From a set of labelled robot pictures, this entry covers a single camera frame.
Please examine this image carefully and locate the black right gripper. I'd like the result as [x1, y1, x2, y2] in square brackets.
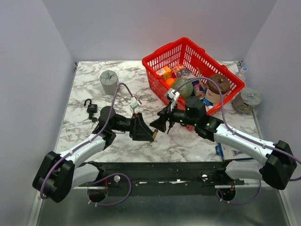
[150, 100, 198, 132]

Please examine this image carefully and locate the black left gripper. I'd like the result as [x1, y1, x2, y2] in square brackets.
[111, 113, 155, 142]

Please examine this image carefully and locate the brass padlock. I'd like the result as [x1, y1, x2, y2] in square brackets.
[152, 129, 158, 139]

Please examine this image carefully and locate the black headed key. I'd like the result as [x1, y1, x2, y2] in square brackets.
[88, 113, 98, 128]

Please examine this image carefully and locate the black padlock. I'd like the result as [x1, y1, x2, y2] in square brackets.
[84, 99, 98, 114]

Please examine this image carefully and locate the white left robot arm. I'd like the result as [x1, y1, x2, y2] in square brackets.
[32, 106, 154, 202]

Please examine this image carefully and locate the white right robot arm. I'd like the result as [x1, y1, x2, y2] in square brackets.
[150, 97, 297, 190]

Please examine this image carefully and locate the green netted melon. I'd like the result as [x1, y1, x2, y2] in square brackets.
[172, 78, 193, 99]

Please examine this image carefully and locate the orange ball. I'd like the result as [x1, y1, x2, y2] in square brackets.
[165, 78, 175, 87]

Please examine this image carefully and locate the red bull drink can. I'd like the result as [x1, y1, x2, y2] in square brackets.
[192, 81, 206, 99]

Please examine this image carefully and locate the orange yellow snack box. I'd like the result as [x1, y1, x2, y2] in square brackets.
[156, 66, 172, 81]

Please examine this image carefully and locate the clear plastic snack bag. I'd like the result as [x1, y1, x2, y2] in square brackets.
[172, 64, 190, 78]

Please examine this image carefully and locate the brown wrapped toilet roll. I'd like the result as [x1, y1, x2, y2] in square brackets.
[206, 74, 230, 104]

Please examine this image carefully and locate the grey wrapped toilet roll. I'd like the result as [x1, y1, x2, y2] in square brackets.
[99, 70, 119, 96]

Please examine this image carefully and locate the blue razor package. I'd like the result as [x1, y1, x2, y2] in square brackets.
[215, 143, 244, 159]

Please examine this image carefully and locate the red plastic shopping basket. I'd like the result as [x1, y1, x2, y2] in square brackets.
[142, 37, 245, 105]

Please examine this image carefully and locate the grey roll on right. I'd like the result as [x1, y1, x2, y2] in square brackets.
[232, 88, 262, 113]

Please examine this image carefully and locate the clear water bottle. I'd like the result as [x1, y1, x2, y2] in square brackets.
[235, 66, 248, 83]

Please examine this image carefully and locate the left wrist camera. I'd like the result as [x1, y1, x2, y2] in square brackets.
[129, 97, 142, 111]

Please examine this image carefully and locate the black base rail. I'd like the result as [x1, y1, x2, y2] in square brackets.
[86, 162, 244, 201]

